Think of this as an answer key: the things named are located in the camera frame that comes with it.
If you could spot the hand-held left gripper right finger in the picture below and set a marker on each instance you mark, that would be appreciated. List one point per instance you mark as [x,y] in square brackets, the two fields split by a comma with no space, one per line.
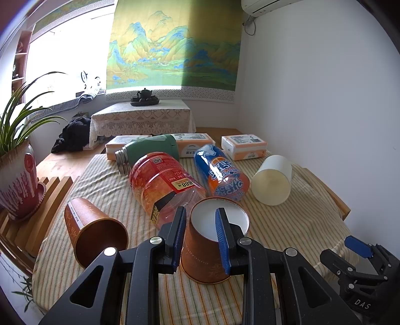
[222,247]

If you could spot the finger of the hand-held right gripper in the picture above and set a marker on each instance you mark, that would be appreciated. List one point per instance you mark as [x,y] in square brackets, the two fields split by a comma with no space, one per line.
[359,246]
[339,262]

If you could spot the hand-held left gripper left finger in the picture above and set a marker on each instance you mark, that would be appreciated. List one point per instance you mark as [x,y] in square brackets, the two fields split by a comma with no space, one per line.
[177,247]

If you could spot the brown paper cup white inside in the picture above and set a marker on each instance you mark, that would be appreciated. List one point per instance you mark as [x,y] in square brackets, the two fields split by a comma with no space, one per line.
[203,225]

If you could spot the brown paper cup white stripe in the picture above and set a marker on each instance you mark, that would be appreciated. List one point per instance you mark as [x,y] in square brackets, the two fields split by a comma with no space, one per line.
[93,231]

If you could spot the striped yellow tablecloth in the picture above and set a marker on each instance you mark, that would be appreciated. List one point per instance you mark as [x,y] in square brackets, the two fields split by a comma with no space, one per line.
[281,225]

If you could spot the red clear plastic jar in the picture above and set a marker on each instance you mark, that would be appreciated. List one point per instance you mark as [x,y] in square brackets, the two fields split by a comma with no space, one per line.
[162,184]

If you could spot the blue orange snack can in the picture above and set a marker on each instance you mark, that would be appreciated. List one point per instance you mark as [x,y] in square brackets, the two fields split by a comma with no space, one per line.
[218,172]

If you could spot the green thermos bottle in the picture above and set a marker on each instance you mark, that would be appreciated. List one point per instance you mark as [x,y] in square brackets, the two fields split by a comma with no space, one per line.
[150,150]

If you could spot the orange white tissue pack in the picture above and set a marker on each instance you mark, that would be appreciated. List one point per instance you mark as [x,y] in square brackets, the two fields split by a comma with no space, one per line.
[243,145]
[117,147]
[193,143]

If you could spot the wooden slatted rack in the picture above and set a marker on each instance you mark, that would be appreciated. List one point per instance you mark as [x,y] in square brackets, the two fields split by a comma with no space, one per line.
[50,212]

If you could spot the lace-covered low table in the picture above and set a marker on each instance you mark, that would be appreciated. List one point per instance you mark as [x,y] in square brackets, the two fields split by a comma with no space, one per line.
[140,120]

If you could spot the red pot saucer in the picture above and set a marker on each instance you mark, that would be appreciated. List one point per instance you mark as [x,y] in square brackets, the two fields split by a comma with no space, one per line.
[40,195]

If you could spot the dark tea tray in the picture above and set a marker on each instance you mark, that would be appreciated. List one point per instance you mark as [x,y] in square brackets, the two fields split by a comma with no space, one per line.
[145,102]

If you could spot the black bag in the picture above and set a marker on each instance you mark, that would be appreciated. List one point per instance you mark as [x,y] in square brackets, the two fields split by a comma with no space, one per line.
[75,134]

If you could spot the dark teapot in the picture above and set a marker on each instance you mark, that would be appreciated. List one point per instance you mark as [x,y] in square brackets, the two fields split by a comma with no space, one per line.
[144,93]

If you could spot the red white ceramic pot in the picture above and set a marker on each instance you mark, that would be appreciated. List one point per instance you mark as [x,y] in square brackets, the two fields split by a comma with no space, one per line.
[18,184]

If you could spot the grey striped cloth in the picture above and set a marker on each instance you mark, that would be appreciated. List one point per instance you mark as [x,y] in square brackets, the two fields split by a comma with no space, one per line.
[75,101]

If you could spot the small round clock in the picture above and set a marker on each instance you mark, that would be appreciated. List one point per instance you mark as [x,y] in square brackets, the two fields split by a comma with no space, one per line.
[84,76]

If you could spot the green leafy plant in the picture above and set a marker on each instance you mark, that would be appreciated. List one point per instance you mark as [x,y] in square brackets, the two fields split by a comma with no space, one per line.
[12,125]

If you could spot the white air conditioner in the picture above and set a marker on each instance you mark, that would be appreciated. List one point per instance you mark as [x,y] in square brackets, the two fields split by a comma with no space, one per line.
[265,6]

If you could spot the landscape painting wall hanging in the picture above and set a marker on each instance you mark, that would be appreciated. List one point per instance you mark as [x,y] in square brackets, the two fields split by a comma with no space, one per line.
[175,47]

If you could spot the wooden wall shelf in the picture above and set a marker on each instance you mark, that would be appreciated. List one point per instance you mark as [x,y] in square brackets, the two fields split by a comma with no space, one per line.
[22,59]

